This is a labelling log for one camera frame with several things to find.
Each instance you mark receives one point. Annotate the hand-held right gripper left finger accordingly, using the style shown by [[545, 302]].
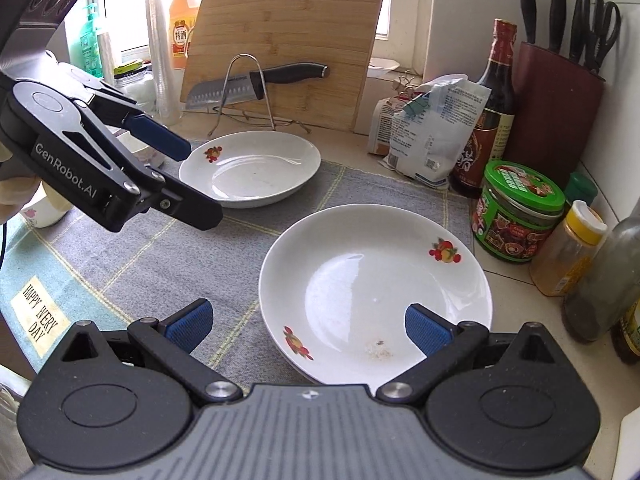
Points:
[[190, 325]]

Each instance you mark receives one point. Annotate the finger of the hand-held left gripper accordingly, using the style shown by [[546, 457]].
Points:
[[190, 207], [160, 137]]

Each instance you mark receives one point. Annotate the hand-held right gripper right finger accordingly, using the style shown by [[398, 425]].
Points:
[[427, 330]]

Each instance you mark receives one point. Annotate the white bowl pink flowers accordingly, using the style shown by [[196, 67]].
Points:
[[50, 210]]

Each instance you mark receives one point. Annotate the deep white fruit-print plate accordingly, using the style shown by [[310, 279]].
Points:
[[260, 170]]

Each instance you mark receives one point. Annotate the person's left hand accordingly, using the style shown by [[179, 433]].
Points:
[[12, 190]]

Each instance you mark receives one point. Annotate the glass jar yellow lid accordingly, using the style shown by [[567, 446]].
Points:
[[135, 87]]

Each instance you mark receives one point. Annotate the checked grey teal cloth mat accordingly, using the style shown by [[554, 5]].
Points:
[[150, 260]]

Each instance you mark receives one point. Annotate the tall cling film roll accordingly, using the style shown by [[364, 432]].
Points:
[[162, 60]]

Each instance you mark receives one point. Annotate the orange cooking oil bottle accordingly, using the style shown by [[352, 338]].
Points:
[[182, 25]]

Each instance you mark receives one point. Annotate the green dish soap bottle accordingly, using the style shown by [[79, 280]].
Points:
[[90, 45]]

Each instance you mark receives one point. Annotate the green lid sauce jar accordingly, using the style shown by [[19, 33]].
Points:
[[515, 220]]

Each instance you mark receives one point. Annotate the yellow lid spice jar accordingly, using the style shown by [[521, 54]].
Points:
[[565, 255]]

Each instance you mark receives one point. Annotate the wooden cutting board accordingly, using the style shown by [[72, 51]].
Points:
[[280, 20]]

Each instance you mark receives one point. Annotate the clear plastic bottle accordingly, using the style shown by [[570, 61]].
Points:
[[605, 280]]

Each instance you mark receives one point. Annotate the person's white clothing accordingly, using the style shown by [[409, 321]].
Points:
[[10, 410]]

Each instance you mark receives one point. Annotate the white plastic packet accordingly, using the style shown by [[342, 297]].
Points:
[[435, 130]]

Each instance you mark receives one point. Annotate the orange print packet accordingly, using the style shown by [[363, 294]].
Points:
[[382, 130]]

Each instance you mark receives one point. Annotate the small green cap container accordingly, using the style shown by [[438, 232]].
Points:
[[581, 187]]

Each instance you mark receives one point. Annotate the small white dish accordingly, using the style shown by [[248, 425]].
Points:
[[384, 66]]

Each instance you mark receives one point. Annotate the binder clip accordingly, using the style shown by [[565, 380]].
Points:
[[407, 82]]

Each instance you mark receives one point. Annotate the dark red knife block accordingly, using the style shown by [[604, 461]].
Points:
[[550, 110]]

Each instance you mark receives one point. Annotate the dark soy sauce bottle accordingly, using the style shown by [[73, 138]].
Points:
[[495, 85]]

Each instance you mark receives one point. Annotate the kitchen scissors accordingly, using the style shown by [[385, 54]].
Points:
[[597, 52]]

